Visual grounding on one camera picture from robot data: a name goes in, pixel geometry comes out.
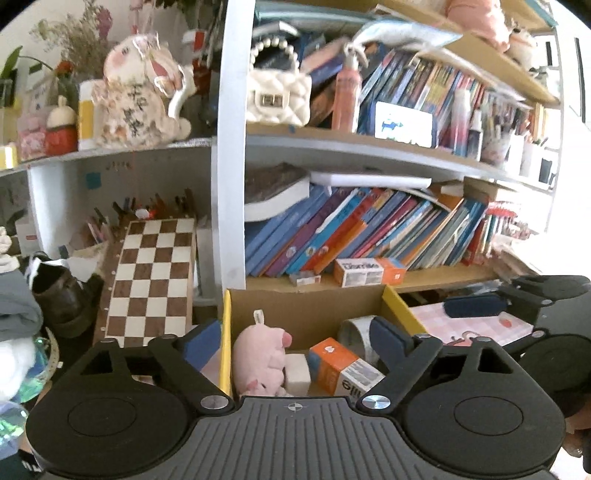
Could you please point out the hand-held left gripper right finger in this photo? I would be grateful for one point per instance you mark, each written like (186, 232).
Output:
(390, 341)

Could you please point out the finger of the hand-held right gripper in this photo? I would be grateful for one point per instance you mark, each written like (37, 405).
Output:
(473, 305)
(549, 287)

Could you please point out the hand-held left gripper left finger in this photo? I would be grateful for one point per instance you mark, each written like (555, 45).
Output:
(203, 344)

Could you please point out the clear tape roll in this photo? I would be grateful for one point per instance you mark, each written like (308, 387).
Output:
(355, 330)

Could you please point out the pink plush pig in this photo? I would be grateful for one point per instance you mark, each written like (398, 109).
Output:
(258, 355)

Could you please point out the orange and white carton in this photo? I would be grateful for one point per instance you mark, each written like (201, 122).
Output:
(332, 360)

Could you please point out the yellow cardboard box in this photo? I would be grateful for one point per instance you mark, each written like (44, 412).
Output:
(300, 309)

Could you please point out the white rectangular block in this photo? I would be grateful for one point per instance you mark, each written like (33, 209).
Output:
(298, 371)

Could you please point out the white container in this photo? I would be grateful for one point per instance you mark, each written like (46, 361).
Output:
(531, 159)

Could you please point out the stack of papers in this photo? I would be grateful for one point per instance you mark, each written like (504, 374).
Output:
(515, 261)

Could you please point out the orange white shelf carton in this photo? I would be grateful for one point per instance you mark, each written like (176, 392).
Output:
(364, 272)

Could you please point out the wooden chess board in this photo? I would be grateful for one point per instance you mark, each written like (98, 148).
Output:
(152, 277)

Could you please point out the small white blue box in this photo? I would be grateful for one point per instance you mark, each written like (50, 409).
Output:
(304, 279)

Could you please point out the row of leaning books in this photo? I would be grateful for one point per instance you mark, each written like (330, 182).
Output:
(360, 230)

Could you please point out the cup of pens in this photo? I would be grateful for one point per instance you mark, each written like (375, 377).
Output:
(498, 147)

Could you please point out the bunch of pencils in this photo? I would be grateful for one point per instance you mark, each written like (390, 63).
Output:
(138, 207)

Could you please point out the white bookshelf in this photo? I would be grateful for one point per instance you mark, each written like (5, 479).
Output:
(231, 184)

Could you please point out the white lamp bar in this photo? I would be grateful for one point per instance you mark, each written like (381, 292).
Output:
(369, 180)

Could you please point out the dark bottle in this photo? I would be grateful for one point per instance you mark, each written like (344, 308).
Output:
(475, 138)

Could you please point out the thick open book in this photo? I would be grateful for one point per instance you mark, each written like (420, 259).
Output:
(272, 189)

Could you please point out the white pink bottle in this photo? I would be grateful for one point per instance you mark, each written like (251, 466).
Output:
(462, 124)

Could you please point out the pile of clothes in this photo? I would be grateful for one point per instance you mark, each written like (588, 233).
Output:
(18, 304)

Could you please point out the row of upright books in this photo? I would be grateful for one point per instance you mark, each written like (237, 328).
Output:
(425, 78)

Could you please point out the pink spray bottle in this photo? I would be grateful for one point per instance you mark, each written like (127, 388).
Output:
(346, 97)

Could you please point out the floral rabbit figure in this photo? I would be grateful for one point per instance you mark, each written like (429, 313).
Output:
(134, 101)

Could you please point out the yellow white can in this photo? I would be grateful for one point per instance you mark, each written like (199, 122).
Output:
(87, 120)

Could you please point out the red round doll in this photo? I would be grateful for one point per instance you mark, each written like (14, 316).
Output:
(61, 134)

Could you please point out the white quilted handbag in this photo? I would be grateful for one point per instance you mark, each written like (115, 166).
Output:
(277, 99)

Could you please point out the pink patterned box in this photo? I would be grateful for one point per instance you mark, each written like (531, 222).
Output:
(31, 138)

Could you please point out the pink plush toy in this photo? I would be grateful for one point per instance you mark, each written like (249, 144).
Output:
(478, 21)

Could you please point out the dried flowers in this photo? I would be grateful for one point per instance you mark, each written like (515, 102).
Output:
(78, 41)

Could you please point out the green plant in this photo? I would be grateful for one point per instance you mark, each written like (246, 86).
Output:
(11, 64)

